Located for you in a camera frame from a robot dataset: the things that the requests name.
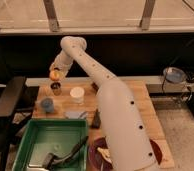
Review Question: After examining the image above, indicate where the black dish brush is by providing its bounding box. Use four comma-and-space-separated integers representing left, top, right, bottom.
42, 136, 88, 170

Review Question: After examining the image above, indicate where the yellow corn cob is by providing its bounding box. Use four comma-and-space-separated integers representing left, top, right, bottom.
97, 147, 110, 158

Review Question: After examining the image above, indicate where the green plastic tray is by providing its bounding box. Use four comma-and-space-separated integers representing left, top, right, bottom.
12, 119, 88, 171

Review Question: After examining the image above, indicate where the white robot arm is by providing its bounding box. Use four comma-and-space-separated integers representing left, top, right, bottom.
50, 36, 160, 171

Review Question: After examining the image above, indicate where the light blue cloth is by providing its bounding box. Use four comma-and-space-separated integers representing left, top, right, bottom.
65, 111, 88, 119

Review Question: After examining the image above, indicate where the yellow red apple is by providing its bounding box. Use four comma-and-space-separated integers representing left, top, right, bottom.
49, 70, 60, 81

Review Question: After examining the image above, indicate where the orange bowl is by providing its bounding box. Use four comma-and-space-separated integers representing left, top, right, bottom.
150, 139, 163, 165

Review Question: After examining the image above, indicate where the purple bowl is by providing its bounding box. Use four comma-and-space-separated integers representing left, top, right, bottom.
88, 137, 113, 171

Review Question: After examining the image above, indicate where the wooden cutting board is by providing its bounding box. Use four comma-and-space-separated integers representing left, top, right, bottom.
33, 80, 175, 171

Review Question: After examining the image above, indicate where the black rectangular bar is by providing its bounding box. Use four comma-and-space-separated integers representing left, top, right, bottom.
91, 110, 101, 129

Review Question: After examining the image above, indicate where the white paper cup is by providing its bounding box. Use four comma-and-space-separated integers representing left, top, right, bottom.
70, 87, 85, 104

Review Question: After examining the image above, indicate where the blue plastic cup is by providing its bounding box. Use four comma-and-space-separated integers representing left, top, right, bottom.
40, 98, 54, 113

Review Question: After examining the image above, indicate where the small metal cup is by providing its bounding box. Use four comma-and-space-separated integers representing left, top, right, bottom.
50, 82, 61, 96

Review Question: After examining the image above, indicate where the black office chair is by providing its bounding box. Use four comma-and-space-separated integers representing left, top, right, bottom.
0, 33, 40, 171

